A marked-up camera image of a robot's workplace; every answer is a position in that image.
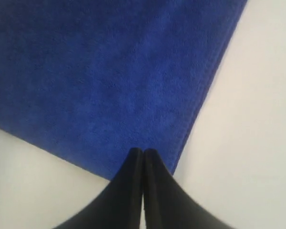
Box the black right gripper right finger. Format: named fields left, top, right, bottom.
left=143, top=149, right=226, bottom=229

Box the blue microfiber towel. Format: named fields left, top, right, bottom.
left=0, top=0, right=246, bottom=179

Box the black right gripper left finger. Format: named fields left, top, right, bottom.
left=56, top=148, right=143, bottom=229

